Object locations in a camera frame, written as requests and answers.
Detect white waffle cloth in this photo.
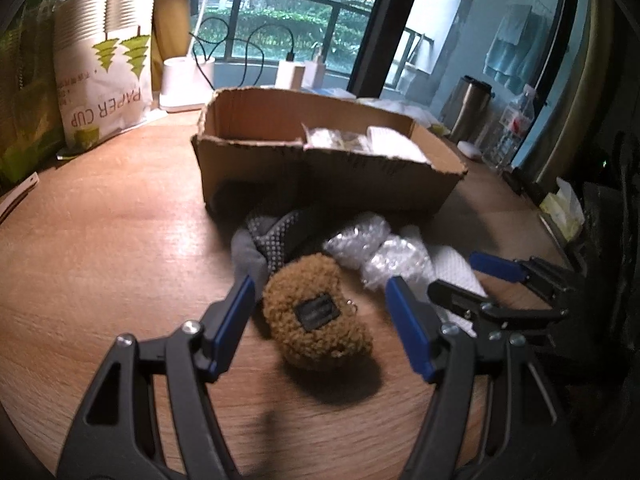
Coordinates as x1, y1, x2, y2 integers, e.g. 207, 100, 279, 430
399, 226, 487, 337

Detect brown fuzzy plush pouch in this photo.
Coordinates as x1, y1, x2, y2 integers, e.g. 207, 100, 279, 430
262, 254, 373, 372

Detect grey dotted glove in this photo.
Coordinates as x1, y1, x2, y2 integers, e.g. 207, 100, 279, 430
231, 209, 303, 301

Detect yellow tissue pack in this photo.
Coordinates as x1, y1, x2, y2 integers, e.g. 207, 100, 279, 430
539, 178, 586, 243

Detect clear water bottle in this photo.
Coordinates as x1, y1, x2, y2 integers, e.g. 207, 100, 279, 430
483, 84, 536, 172

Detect stainless steel thermos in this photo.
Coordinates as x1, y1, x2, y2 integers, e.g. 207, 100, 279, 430
440, 75, 494, 143

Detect white folded tissue pack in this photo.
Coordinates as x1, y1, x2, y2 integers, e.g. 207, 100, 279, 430
367, 126, 431, 165

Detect white cloths on table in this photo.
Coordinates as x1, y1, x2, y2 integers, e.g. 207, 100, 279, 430
357, 98, 442, 128

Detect teal hanging towel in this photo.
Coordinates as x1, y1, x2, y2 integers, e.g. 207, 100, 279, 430
483, 4, 549, 94

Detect white crumpled bag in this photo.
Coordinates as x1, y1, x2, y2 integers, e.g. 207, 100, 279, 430
303, 126, 371, 153

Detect brown cardboard box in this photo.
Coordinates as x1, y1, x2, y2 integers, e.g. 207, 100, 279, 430
191, 88, 468, 214

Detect white charger plug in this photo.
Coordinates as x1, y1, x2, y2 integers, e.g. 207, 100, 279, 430
302, 44, 326, 89

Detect green paper cup bag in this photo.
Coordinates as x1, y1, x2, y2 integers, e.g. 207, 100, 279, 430
1, 0, 65, 190

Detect black balcony railing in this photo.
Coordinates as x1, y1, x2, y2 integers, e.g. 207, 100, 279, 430
192, 0, 426, 86

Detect white desk lamp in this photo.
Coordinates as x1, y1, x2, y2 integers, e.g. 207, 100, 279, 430
160, 0, 213, 112

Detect white paper cup bag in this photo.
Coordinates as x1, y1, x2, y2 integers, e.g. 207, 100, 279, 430
53, 0, 155, 159

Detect brown curtain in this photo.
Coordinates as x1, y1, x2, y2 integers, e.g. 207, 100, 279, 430
151, 0, 190, 92

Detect white charger with black cable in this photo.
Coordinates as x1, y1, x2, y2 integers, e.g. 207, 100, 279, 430
188, 15, 306, 91

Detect black window frame post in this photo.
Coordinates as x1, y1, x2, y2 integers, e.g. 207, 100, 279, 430
347, 0, 414, 98

